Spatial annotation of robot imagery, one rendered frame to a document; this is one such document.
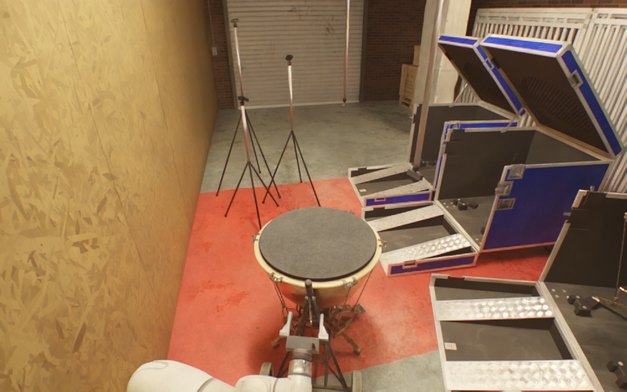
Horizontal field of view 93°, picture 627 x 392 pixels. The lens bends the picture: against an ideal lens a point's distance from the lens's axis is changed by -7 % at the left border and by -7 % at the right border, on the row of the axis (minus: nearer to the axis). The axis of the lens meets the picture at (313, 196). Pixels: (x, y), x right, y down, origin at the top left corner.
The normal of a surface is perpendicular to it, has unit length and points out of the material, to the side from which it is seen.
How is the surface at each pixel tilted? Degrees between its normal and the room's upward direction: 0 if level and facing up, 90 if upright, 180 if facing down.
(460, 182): 90
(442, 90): 90
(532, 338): 2
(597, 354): 0
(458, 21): 90
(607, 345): 0
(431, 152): 90
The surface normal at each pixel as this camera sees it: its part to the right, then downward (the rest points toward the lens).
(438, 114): 0.13, 0.49
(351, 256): -0.01, -0.87
